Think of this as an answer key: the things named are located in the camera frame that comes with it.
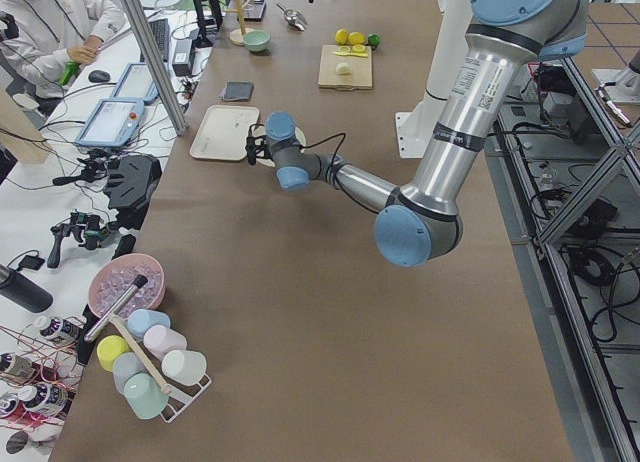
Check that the blue teach pendant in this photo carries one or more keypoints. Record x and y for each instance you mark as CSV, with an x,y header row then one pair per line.
x,y
136,82
112,123

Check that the aluminium frame post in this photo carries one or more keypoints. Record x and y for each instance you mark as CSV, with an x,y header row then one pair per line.
x,y
148,46

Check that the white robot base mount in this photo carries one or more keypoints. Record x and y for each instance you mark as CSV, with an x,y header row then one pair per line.
x,y
414,129

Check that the green lime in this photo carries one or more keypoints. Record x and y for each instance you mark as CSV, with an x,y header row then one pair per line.
x,y
373,40

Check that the yellow plastic knife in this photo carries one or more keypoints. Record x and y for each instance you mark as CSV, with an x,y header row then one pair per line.
x,y
351,54

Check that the pink plastic cup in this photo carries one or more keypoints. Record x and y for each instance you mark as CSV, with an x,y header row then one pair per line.
x,y
159,340

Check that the black water bottle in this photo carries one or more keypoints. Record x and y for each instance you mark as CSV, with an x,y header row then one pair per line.
x,y
24,292

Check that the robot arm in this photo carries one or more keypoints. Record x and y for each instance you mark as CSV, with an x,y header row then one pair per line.
x,y
420,220

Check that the seated person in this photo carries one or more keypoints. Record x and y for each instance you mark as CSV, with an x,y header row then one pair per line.
x,y
54,34

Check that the light green bowl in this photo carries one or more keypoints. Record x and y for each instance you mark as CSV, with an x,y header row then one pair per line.
x,y
256,40

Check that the steel scoop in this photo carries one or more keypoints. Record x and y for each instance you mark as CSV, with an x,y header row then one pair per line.
x,y
293,18

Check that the mint plastic cup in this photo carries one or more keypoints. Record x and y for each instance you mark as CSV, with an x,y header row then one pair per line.
x,y
144,396

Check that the white cup rack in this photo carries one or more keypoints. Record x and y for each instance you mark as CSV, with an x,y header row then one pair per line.
x,y
181,397

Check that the wooden cup tree stand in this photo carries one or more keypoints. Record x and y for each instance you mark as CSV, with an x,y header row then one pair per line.
x,y
237,35

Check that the bamboo cutting board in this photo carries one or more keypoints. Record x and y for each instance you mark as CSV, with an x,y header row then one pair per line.
x,y
362,72

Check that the grey plastic cup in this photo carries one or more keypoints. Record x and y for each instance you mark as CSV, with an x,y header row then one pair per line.
x,y
124,368

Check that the yellow plastic cup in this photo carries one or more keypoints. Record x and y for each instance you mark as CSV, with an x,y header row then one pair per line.
x,y
109,349

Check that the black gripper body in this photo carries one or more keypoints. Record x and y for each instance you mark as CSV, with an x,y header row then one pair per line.
x,y
265,150

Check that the white plastic cup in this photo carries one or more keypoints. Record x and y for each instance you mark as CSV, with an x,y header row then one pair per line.
x,y
184,366

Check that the blue plastic cup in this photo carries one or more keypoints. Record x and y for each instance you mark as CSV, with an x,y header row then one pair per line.
x,y
141,320

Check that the cream rabbit tray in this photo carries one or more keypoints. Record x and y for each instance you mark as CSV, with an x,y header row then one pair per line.
x,y
222,133

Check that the pink bowl with ice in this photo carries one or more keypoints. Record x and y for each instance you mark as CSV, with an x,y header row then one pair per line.
x,y
114,278

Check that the cream round plate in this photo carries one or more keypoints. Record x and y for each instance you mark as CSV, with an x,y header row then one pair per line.
x,y
300,138

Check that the whole yellow lemon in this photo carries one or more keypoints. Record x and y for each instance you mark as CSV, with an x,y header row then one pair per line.
x,y
356,38
341,36

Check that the steel muddler with black tip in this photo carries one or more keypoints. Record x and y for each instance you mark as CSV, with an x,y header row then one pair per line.
x,y
139,282

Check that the grey folded cloth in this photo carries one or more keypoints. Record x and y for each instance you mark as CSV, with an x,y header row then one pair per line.
x,y
237,91

